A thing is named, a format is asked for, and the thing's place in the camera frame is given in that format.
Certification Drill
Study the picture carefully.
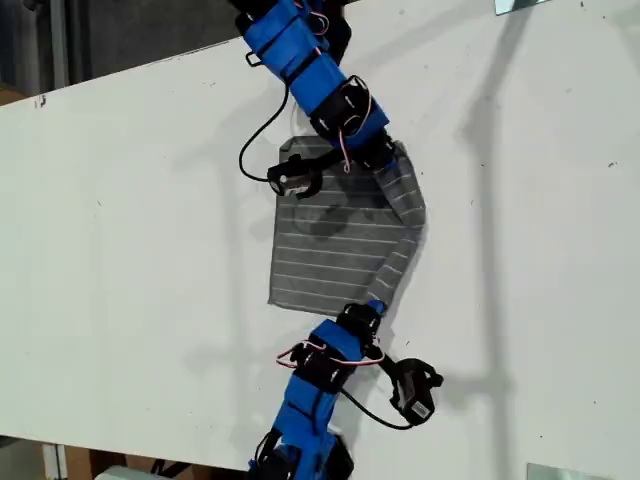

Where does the grey striped square towel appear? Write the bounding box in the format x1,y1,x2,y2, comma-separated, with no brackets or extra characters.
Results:
266,134,429,318

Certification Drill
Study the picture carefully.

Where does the white table leg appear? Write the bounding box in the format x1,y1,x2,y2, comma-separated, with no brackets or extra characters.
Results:
41,442,69,480

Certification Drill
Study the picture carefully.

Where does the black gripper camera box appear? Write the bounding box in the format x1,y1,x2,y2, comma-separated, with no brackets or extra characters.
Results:
266,153,325,202
388,356,446,419

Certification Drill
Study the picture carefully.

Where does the black camera cable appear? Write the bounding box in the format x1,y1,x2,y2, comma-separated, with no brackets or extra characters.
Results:
339,388,417,432
238,83,292,182

